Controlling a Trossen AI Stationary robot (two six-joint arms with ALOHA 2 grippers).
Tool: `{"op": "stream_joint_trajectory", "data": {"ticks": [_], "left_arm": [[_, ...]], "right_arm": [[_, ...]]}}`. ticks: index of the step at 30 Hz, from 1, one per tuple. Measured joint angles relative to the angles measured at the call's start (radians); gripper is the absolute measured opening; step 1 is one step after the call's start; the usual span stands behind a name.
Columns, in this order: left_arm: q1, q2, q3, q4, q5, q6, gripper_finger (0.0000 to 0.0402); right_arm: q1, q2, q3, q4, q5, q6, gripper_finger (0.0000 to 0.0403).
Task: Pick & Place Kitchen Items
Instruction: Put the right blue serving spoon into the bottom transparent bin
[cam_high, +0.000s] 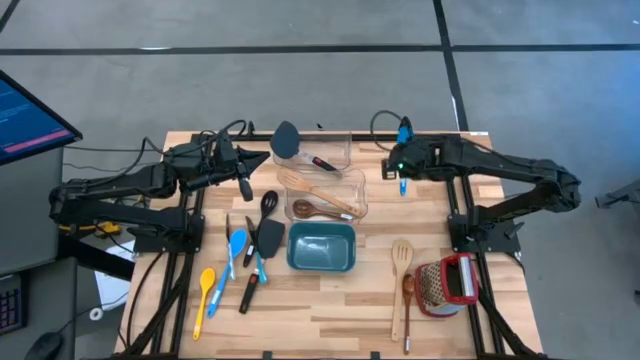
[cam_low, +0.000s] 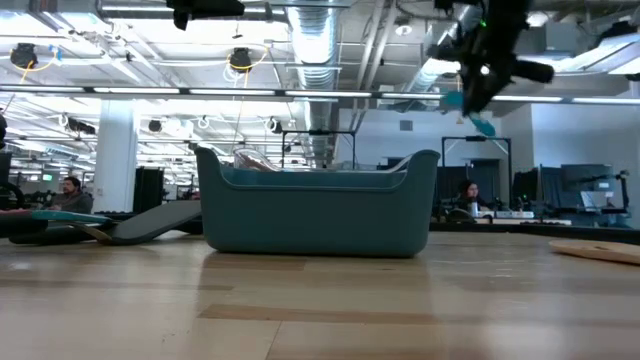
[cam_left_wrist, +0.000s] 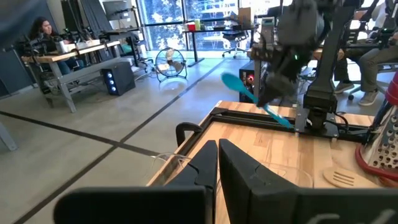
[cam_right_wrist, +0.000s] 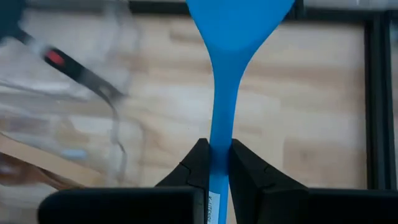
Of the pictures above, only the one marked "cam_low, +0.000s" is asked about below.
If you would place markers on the white building column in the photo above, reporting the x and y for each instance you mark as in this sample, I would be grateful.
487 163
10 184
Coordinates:
115 160

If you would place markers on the smooth silver ventilation duct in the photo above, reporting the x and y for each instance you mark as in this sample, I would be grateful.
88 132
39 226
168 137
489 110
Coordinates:
430 75

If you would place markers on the black spatula with silver neck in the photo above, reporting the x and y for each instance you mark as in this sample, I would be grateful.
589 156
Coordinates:
155 222

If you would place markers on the short wooden slotted spatula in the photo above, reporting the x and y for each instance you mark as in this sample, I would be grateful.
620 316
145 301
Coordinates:
255 163

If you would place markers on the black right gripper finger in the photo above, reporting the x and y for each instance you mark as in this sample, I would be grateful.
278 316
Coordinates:
471 92
487 86

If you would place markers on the black background rig frame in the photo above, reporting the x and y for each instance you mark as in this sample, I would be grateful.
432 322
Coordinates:
500 138
320 132

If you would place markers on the grey wall vent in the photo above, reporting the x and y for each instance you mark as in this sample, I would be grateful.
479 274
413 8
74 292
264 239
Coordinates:
406 125

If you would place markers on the blue plastic spoon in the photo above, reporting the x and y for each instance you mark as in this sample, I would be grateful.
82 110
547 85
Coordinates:
484 126

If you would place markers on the black background cabinet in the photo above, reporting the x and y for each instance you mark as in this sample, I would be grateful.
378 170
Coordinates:
148 190

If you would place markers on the teal plastic bin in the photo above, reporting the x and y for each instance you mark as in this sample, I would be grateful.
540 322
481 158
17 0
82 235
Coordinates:
315 220

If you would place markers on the black background stand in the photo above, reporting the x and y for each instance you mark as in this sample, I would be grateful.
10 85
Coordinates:
624 200

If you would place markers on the ribbed silver ventilation duct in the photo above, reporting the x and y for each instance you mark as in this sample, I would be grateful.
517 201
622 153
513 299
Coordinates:
315 50

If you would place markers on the long wooden slotted spatula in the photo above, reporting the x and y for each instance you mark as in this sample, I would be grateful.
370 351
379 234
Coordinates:
600 251

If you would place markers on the person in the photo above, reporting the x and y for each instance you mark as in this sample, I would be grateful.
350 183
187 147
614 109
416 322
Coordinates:
72 200
470 192

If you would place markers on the background computer monitor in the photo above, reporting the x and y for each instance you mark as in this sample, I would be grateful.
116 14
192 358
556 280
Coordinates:
585 177

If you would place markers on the long ceiling light strip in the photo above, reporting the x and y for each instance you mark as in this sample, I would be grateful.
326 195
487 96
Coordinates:
150 90

